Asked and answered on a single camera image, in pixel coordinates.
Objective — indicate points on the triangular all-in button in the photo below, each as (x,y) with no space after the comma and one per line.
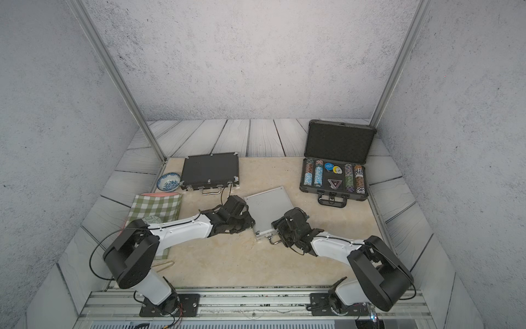
(334,184)

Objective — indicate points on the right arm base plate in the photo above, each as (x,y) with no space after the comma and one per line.
(327,304)

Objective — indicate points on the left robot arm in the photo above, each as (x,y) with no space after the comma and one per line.
(130,256)

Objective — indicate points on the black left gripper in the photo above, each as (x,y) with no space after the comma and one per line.
(249,223)

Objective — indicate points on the pink cutting board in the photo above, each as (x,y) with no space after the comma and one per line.
(162,194)

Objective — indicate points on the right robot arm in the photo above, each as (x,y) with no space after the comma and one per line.
(382,279)

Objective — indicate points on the small silver poker case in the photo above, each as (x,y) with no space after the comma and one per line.
(265,208)

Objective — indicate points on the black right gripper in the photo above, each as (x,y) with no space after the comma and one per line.
(281,223)

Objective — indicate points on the clear glass bowl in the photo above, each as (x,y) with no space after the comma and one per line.
(152,220)

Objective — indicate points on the large black poker case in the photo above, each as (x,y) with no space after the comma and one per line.
(346,145)

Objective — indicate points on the blue floral ceramic bowl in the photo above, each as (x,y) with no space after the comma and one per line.
(169,182)

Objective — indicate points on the green checked cloth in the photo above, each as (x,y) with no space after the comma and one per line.
(167,208)

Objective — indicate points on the black carbon poker case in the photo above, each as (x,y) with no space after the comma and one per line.
(210,171)

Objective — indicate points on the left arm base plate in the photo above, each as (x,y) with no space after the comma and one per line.
(180,305)

